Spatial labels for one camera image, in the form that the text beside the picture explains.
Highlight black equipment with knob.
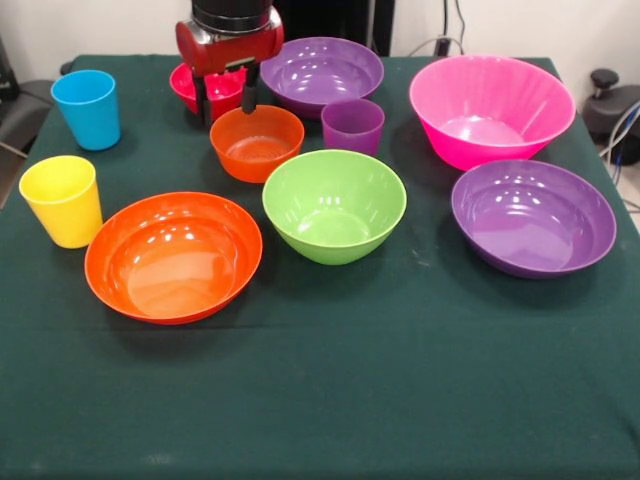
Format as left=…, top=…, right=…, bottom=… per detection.
left=582, top=68, right=640, bottom=166

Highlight yellow plastic cup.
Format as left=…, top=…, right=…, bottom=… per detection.
left=18, top=155, right=104, bottom=250

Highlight large orange bowl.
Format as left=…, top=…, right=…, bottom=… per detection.
left=83, top=191, right=264, bottom=327

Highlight dark green table cloth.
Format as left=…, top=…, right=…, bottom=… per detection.
left=0, top=53, right=640, bottom=480

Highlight black chair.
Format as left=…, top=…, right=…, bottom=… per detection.
left=0, top=34, right=54, bottom=159

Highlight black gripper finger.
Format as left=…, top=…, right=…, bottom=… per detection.
left=240, top=65, right=261, bottom=116
left=195, top=73, right=214, bottom=127

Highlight large pink bowl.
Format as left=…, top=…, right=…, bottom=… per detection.
left=408, top=54, right=577, bottom=172

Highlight purple bowl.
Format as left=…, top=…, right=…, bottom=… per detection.
left=450, top=158, right=618, bottom=280
left=257, top=37, right=385, bottom=120

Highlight green bowl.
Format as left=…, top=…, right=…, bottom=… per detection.
left=261, top=148, right=408, bottom=266

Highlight grey cable with plug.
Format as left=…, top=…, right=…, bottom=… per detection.
left=407, top=34, right=467, bottom=59

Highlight grey and blue cables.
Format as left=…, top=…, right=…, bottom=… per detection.
left=597, top=99, right=640, bottom=166

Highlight blue plastic cup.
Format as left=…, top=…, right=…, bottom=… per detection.
left=50, top=69, right=123, bottom=152

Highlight small orange bowl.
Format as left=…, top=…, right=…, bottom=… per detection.
left=209, top=104, right=306, bottom=184

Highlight small red bowl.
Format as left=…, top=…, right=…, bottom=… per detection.
left=169, top=62, right=251, bottom=120

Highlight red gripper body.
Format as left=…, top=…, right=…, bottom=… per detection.
left=174, top=6, right=286, bottom=79

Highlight purple plastic cup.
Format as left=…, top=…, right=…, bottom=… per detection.
left=320, top=98, right=387, bottom=158

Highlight black hanging cable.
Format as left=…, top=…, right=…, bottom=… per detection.
left=452, top=0, right=469, bottom=56

